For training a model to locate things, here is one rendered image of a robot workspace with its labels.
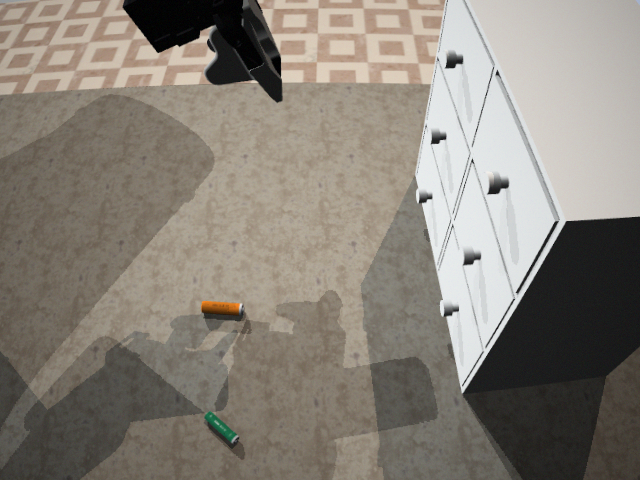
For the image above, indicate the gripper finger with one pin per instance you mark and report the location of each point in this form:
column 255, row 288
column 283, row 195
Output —
column 253, row 12
column 227, row 66

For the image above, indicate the orange battery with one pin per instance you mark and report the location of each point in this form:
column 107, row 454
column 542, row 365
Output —
column 222, row 308

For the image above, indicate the grey chest of drawers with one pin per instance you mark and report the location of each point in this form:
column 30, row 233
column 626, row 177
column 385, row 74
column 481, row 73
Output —
column 572, row 71

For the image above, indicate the green battery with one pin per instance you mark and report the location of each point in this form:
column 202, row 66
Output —
column 221, row 427

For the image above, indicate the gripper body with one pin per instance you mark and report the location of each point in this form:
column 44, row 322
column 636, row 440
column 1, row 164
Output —
column 167, row 23

